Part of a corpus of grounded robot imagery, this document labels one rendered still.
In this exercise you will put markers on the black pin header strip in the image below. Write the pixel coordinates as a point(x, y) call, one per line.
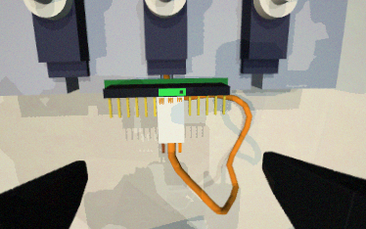
point(168, 87)

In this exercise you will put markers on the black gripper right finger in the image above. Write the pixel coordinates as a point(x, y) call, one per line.
point(314, 196)

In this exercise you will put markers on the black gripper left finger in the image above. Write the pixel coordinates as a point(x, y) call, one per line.
point(47, 202)

